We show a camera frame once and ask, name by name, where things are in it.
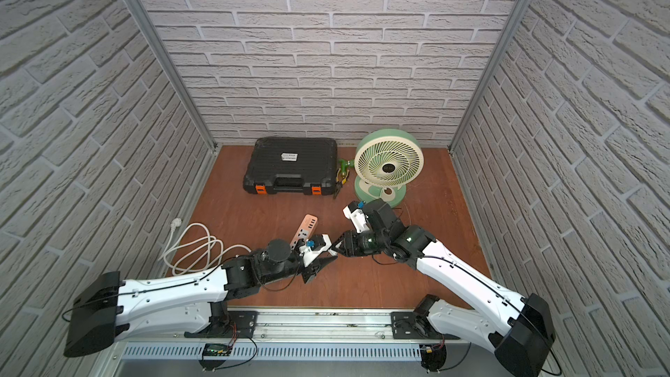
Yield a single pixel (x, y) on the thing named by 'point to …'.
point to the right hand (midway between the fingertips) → (339, 247)
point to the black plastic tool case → (292, 164)
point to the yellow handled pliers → (338, 183)
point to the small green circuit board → (215, 349)
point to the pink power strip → (304, 230)
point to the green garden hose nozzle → (344, 166)
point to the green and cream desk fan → (386, 161)
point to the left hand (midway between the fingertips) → (331, 241)
